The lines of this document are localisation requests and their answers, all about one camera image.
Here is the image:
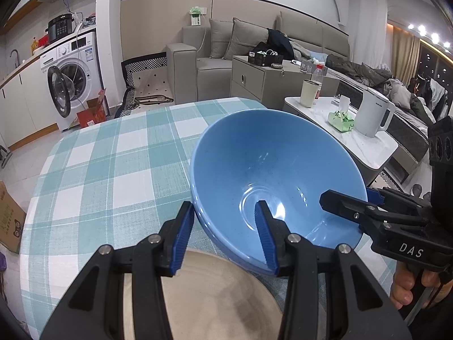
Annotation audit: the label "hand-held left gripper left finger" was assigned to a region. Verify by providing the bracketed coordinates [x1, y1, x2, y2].
[39, 201, 195, 340]

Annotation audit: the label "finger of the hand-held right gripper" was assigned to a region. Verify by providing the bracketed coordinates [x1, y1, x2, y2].
[366, 188, 431, 217]
[319, 189, 430, 237]

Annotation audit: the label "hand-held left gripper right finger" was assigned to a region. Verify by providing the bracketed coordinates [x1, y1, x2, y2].
[255, 200, 413, 340]

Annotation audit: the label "large beige plate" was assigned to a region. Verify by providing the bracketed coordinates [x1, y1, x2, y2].
[122, 248, 284, 340]

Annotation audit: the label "person's right forearm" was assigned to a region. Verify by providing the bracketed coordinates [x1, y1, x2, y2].
[398, 288, 453, 340]

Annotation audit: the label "person's right hand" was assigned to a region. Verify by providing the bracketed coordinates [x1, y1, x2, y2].
[389, 265, 453, 309]

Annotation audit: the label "grey bed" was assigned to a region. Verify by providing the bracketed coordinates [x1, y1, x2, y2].
[290, 48, 439, 165]

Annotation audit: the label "white marble coffee table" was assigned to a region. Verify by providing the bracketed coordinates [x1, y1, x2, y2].
[283, 95, 400, 185]

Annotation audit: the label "green tissue pack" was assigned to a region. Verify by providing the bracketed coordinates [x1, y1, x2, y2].
[327, 96, 355, 133]

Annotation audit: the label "white electric kettle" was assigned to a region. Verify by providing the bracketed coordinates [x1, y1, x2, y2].
[354, 88, 396, 139]

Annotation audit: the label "pile of grey clothes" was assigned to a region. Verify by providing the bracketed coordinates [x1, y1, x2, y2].
[384, 76, 446, 124]

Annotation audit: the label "teal checked tablecloth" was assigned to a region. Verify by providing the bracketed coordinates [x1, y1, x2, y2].
[19, 96, 397, 340]

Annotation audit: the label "beige tumbler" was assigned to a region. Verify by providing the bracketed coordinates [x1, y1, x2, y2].
[300, 80, 321, 109]

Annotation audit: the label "dark window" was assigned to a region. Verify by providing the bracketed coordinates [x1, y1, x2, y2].
[416, 41, 453, 89]

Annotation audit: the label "red cap plastic bottle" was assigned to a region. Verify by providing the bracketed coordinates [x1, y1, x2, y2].
[311, 64, 327, 100]

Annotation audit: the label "grey green coat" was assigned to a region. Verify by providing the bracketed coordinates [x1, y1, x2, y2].
[326, 54, 393, 87]

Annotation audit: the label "beige curtain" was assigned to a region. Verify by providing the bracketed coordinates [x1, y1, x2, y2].
[391, 25, 420, 86]

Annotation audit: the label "grey drawer cabinet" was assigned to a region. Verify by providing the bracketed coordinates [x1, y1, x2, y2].
[230, 56, 340, 109]

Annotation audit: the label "red cardboard box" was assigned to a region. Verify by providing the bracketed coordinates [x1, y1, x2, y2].
[76, 88, 108, 128]

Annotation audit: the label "black box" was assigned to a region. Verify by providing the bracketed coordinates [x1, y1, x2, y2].
[248, 51, 284, 66]

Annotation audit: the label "brown cardboard box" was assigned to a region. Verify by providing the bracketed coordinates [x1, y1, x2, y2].
[0, 180, 27, 254]

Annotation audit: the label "dark jacket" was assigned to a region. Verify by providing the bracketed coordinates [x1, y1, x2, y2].
[267, 28, 296, 59]

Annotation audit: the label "grey sofa cushion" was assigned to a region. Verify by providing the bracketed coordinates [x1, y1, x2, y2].
[209, 18, 236, 59]
[224, 18, 271, 61]

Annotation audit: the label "white washing machine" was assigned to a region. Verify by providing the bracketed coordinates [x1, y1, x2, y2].
[40, 31, 103, 131]

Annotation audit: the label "white kitchen cabinets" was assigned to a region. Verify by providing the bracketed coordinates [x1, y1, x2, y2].
[0, 51, 59, 151]

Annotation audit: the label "black pressure cooker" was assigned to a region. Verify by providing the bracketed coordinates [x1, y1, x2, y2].
[48, 13, 74, 43]

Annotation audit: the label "dark flat frame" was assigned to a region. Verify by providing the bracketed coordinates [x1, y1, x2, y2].
[134, 95, 175, 105]

